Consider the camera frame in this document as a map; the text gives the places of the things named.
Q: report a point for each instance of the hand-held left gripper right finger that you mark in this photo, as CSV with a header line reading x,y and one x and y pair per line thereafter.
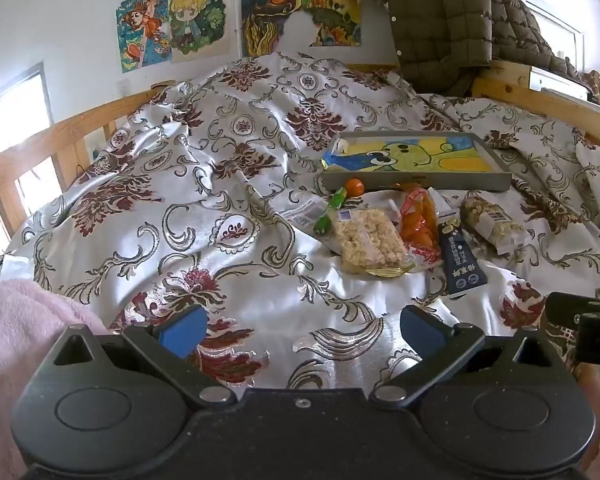
x,y
422,332

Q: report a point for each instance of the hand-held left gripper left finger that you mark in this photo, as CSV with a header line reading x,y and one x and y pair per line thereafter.
x,y
182,332

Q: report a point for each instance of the gold foil snack packet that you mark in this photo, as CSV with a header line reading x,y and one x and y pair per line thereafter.
x,y
387,272

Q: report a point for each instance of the dark blue snack packet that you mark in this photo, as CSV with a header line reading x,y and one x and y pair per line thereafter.
x,y
460,260

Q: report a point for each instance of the puffed rice cracker packet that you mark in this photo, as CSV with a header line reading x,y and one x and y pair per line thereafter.
x,y
367,240

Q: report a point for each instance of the nut bar packet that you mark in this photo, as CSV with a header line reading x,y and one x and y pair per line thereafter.
x,y
495,222

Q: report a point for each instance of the orange snack packet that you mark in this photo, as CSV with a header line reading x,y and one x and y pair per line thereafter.
x,y
420,220

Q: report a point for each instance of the green snack stick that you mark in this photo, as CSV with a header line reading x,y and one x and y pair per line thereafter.
x,y
324,224

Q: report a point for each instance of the white and green snack packet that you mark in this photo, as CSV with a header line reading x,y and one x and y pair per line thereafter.
x,y
302,215

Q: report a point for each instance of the grey tray with cartoon print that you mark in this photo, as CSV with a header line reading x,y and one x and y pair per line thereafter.
x,y
455,160

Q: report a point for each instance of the white narrow packet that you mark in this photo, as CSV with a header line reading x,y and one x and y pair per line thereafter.
x,y
440,205

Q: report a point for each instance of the small orange ball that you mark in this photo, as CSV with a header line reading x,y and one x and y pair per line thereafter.
x,y
354,187

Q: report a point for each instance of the pink fleece blanket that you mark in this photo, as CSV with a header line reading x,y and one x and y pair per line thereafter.
x,y
10,340

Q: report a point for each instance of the white box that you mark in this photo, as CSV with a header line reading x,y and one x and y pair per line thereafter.
x,y
555,82

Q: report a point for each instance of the window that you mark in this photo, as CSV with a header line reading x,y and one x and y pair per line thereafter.
x,y
15,97

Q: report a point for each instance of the orange-haired cartoon girl poster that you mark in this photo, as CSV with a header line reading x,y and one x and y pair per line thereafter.
x,y
142,30

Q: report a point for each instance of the olive quilted jacket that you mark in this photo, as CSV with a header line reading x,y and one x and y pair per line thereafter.
x,y
445,20

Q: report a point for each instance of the blond cartoon character poster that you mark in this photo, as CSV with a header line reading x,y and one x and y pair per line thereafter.
x,y
197,20

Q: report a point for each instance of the torn colourful fish poster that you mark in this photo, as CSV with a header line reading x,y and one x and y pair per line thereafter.
x,y
267,15

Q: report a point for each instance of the wooden bed frame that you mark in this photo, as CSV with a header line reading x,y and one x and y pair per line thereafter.
x,y
55,132

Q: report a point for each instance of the white wall unit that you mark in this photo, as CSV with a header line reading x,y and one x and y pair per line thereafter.
x,y
550,15

